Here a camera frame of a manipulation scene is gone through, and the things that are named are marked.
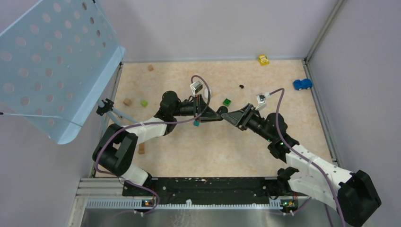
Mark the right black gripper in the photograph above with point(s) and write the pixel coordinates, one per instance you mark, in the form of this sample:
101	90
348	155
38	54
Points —
238	117

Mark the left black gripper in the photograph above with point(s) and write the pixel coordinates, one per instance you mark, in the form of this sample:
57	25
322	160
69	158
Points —
210	115

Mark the black earbud case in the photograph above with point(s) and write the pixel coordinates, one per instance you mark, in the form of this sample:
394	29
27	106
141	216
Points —
222	110

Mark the white earbud charging case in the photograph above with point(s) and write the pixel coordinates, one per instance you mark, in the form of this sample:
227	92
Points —
206	94

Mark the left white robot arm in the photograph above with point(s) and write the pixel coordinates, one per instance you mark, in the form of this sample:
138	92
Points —
116	148

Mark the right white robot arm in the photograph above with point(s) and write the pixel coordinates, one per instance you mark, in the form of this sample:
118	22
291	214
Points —
352	194

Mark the green lego brick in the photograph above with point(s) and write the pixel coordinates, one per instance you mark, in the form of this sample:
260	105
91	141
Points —
227	102

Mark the yellow toy car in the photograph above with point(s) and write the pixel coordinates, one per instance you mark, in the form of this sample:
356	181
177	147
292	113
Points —
263	60

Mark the lime green cube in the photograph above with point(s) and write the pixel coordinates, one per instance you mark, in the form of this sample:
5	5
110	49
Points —
144	103

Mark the blue toy car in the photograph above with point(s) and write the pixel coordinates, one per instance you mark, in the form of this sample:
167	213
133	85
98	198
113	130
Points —
302	84

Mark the wooden block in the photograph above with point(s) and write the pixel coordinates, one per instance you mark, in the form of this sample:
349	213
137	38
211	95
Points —
141	149

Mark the blue tripod stand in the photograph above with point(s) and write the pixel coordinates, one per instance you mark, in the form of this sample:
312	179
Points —
106	107

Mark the blue perforated metal panel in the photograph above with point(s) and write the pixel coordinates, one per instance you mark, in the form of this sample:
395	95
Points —
55	62

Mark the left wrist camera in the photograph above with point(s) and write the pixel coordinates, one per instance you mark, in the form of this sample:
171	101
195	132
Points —
196	87

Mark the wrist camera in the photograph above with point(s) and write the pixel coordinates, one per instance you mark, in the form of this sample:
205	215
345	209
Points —
196	87
262	100

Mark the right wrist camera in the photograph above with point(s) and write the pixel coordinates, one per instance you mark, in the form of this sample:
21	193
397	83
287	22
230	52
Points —
262	100

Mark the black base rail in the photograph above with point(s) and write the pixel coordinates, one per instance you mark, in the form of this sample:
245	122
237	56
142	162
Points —
212	190

